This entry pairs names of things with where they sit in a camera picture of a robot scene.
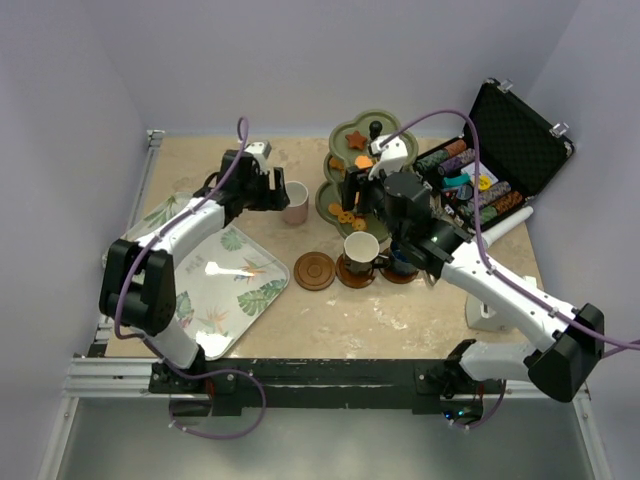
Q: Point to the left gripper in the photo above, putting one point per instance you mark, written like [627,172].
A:
[274,200]

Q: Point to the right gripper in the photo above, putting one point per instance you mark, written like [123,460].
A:
[350,185]

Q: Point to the pink cup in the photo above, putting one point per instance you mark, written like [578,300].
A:
[296,212]

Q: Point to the round orange cookie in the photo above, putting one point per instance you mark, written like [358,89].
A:
[363,162]
[335,208]

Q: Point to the orange slice cookie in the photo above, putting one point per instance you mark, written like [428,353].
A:
[359,224]
[346,217]

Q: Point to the maple leaf cookie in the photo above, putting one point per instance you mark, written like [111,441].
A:
[336,163]

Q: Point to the dark star cookie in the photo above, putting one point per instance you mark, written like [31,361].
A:
[356,141]

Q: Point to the dark grey mug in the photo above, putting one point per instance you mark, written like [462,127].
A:
[362,254]

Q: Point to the dark blue mug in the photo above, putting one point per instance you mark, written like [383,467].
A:
[399,263]

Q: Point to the brown saucer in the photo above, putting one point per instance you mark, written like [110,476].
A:
[352,280]
[396,278]
[314,271]

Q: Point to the brown saucer back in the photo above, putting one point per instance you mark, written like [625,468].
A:
[352,280]

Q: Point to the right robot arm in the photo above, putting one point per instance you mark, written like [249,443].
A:
[564,343]

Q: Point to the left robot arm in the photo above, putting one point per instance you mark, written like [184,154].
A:
[138,287]

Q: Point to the green three-tier stand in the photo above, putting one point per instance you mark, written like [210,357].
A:
[372,124]

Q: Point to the black poker chip case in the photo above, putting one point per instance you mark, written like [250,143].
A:
[520,153]

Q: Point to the white microphone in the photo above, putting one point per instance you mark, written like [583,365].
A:
[494,233]

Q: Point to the white stand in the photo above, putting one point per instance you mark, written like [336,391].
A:
[482,312]

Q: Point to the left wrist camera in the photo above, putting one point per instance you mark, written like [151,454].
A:
[261,151]

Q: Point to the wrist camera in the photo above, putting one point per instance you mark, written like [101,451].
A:
[391,154]
[261,151]

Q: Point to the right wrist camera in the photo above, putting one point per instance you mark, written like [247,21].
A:
[391,154]

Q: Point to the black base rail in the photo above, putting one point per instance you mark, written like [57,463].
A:
[422,386]

